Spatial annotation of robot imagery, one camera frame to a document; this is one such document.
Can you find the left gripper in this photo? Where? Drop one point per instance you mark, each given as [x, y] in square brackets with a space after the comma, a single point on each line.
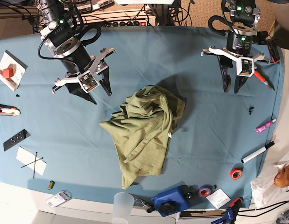
[237, 45]

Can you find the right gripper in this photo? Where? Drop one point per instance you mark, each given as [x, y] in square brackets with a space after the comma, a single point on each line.
[78, 62]

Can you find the olive green t-shirt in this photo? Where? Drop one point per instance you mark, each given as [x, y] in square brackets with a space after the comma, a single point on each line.
[141, 130]

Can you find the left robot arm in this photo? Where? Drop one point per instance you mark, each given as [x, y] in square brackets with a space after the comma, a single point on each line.
[239, 23]

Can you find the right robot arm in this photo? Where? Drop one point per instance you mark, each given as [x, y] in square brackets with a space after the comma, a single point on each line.
[64, 38]

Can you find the pink tube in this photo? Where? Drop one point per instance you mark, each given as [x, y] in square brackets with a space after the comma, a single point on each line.
[265, 126]

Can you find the blue table cloth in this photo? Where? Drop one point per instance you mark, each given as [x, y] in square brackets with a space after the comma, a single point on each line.
[213, 135]

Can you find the black remote control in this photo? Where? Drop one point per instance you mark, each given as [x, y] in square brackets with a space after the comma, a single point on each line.
[16, 139]

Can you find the red cube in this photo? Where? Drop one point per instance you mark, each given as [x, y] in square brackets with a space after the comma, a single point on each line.
[7, 73]

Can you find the white power strip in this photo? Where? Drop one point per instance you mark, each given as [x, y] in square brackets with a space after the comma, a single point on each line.
[126, 21]

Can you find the white black marker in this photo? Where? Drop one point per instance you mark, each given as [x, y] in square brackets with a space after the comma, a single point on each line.
[257, 152]

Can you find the orange white utility knife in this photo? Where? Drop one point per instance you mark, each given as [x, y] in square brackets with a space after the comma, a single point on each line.
[9, 110]

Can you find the white paper card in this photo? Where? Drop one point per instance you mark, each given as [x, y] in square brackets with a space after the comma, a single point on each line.
[26, 157]

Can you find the orange tape roll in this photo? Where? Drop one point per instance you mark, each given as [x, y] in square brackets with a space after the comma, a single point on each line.
[236, 173]

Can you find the clear plastic package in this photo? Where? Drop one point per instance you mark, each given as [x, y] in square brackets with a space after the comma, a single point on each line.
[59, 198]

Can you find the brown bread roll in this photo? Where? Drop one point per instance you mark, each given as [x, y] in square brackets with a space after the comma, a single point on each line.
[281, 180]

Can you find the translucent plastic cup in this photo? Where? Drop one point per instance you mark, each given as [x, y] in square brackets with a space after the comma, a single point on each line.
[122, 208]

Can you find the purple tape roll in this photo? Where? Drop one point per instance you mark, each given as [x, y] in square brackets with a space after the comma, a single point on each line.
[204, 191]

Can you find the white plastic bag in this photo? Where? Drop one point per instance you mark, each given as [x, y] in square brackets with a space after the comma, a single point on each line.
[263, 187]

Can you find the silver carabiner keyring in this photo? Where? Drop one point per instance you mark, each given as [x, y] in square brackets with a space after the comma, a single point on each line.
[143, 203]

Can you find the white square card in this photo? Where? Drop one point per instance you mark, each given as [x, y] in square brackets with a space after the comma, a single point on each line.
[218, 198]

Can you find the blue plastic box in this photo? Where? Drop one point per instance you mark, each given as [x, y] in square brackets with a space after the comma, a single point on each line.
[175, 194]

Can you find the blue orange bar clamp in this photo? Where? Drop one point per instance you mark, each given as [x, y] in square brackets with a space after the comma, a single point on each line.
[230, 214]

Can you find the black knob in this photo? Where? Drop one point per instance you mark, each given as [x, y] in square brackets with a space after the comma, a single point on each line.
[169, 207]

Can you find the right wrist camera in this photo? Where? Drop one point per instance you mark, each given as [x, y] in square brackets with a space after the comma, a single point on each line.
[87, 81]

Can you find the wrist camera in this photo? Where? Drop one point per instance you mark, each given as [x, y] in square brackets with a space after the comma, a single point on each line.
[245, 66]
[87, 81]

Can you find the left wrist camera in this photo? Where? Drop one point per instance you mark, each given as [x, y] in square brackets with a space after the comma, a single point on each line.
[245, 66]

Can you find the orange handled screwdriver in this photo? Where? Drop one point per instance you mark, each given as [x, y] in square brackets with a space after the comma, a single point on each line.
[262, 79]

